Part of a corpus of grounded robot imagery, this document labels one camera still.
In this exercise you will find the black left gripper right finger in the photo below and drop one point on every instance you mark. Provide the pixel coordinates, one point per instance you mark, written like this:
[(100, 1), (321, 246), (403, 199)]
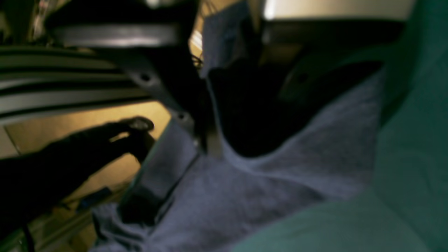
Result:
[(313, 36)]

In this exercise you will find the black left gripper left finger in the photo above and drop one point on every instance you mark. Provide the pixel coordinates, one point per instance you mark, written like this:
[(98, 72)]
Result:
[(149, 41)]

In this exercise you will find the blue-grey T-shirt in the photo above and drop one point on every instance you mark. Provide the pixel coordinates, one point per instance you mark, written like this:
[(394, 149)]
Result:
[(210, 205)]

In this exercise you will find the teal table cloth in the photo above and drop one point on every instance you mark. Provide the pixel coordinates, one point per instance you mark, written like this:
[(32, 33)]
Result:
[(405, 210)]

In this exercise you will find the grey aluminium table frame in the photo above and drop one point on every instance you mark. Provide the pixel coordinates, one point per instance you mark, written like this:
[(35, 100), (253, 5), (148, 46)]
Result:
[(40, 81)]

